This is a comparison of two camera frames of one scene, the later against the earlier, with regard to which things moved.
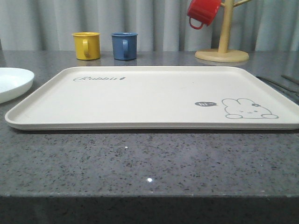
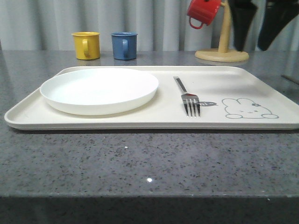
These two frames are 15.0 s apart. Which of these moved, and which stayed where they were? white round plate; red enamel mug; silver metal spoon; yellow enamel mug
Moved: white round plate
Stayed: silver metal spoon; red enamel mug; yellow enamel mug
